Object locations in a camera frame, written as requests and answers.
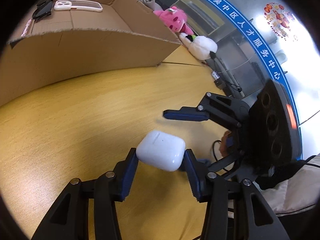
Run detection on white earbuds case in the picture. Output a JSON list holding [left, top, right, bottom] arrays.
[[136, 130, 185, 172]]

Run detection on white phone case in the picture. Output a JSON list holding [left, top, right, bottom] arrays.
[[54, 0, 103, 12]]

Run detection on black sunglasses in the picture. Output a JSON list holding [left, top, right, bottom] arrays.
[[32, 0, 54, 22]]

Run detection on pink transparent pen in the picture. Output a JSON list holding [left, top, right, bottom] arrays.
[[21, 18, 33, 37]]

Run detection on person's right hand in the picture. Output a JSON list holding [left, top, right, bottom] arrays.
[[219, 130, 233, 158]]

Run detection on small black device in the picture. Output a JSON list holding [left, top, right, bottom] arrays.
[[214, 79, 226, 90]]

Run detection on white panda plush toy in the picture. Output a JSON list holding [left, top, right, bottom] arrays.
[[179, 33, 217, 61]]

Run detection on pink bear plush toy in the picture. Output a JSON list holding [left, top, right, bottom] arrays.
[[153, 6, 194, 35]]

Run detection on brown cardboard box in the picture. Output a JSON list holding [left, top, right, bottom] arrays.
[[1, 0, 180, 104]]

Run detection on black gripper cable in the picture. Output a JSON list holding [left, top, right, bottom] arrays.
[[212, 139, 233, 173]]

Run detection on black cables on table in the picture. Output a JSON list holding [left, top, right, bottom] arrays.
[[207, 55, 243, 93]]

